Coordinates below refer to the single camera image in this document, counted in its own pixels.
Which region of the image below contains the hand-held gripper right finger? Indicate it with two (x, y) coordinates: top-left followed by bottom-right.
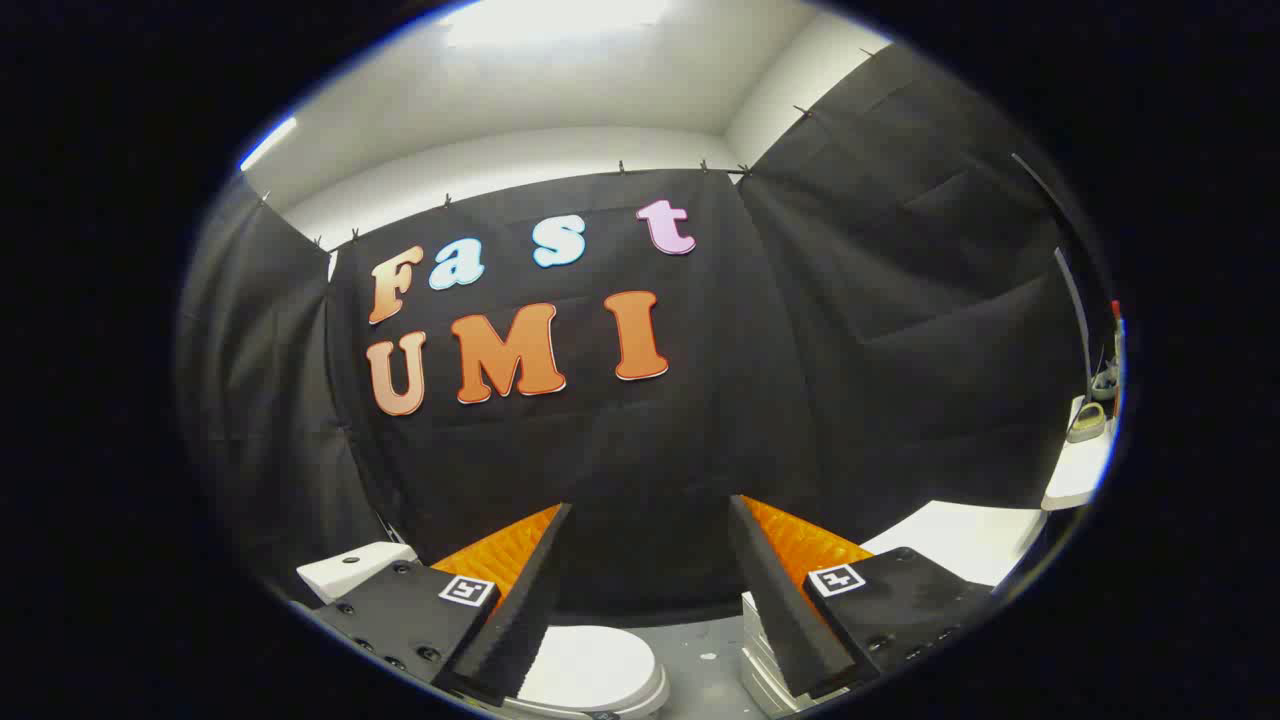
(729, 495), (997, 699)

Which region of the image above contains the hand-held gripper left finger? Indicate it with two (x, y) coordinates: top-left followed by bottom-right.
(312, 503), (574, 707)

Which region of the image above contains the white toilet lid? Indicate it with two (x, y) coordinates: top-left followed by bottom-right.
(515, 625), (659, 707)

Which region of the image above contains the white toilet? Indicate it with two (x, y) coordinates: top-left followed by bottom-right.
(297, 542), (672, 719)

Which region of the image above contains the black backdrop cloth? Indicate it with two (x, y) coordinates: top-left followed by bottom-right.
(175, 45), (1096, 629)

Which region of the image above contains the white louvred cabinet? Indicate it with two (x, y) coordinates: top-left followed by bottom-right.
(740, 500), (1047, 717)

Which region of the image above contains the white shelf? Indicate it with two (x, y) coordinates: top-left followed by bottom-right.
(1040, 395), (1117, 512)

